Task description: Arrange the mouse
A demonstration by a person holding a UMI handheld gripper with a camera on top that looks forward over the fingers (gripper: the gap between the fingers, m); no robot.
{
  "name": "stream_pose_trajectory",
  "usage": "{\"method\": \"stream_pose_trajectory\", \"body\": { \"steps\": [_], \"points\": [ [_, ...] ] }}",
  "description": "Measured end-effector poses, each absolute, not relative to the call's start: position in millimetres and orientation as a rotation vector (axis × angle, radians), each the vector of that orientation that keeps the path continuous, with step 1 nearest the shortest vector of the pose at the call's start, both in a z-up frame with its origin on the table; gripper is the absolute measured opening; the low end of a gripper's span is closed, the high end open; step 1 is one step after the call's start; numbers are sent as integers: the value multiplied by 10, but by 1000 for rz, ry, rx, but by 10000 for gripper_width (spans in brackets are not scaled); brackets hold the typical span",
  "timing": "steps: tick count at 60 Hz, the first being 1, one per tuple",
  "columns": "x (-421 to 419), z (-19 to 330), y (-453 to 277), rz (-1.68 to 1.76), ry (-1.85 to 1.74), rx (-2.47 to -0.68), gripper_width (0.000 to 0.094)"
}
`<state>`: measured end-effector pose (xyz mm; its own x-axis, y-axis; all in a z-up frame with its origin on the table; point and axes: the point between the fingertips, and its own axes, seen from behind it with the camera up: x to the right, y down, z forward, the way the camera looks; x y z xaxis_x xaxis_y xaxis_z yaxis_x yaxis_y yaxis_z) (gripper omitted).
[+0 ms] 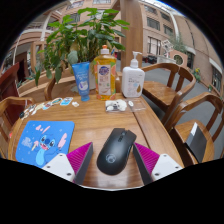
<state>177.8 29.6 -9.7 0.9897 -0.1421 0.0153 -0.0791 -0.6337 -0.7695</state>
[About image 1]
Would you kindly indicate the oval dark-rimmed sticker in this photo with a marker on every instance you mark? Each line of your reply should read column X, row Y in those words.
column 56, row 101

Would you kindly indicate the small white sticker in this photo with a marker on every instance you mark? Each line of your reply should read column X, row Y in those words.
column 75, row 104

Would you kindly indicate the red and blue sticker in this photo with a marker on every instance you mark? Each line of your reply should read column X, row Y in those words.
column 47, row 105

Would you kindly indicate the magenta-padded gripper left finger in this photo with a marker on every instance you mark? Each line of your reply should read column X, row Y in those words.
column 56, row 165

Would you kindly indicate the black box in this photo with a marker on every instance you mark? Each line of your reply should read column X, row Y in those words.
column 196, row 143

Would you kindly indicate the black computer mouse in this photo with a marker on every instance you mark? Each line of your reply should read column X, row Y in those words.
column 116, row 151

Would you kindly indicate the blue cartoon mouse pad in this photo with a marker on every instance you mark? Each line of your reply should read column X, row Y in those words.
column 40, row 140

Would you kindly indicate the green potted plant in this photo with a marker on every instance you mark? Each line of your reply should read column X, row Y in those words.
column 83, row 36

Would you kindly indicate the orange dish soap bottle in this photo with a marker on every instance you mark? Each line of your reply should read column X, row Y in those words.
column 104, row 78

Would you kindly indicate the clear bag with white items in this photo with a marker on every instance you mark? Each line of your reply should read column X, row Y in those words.
column 116, row 105

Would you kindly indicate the dark red wooden podium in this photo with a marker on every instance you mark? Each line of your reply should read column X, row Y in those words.
column 8, row 83

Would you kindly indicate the black and white sticker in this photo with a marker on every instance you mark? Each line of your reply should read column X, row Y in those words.
column 31, row 108

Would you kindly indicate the white pump bottle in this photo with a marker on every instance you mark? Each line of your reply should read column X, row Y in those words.
column 132, row 81

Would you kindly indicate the blue squeeze tube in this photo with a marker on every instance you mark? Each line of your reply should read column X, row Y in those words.
column 81, row 81

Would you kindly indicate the small black object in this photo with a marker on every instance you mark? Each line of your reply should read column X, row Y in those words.
column 23, row 114

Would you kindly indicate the cream sticker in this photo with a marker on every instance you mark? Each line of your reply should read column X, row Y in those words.
column 39, row 107

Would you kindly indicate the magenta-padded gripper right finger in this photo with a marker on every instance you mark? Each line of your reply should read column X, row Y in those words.
column 165, row 165

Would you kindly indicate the blue rectangular sticker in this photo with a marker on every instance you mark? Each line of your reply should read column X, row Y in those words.
column 66, row 101

